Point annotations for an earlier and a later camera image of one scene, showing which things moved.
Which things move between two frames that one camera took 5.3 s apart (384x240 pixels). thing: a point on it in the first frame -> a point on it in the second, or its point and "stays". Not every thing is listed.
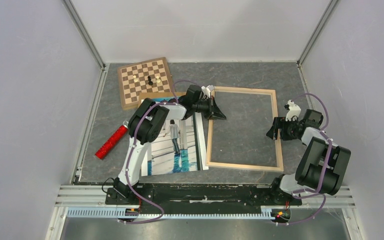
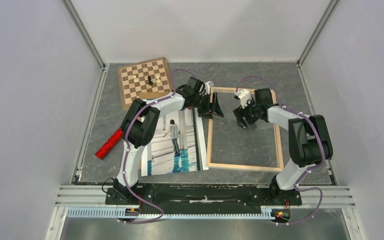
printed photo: [178, 148] stays
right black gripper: [280, 122] -> [240, 112]
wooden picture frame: [210, 128] stays
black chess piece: [150, 82] stays
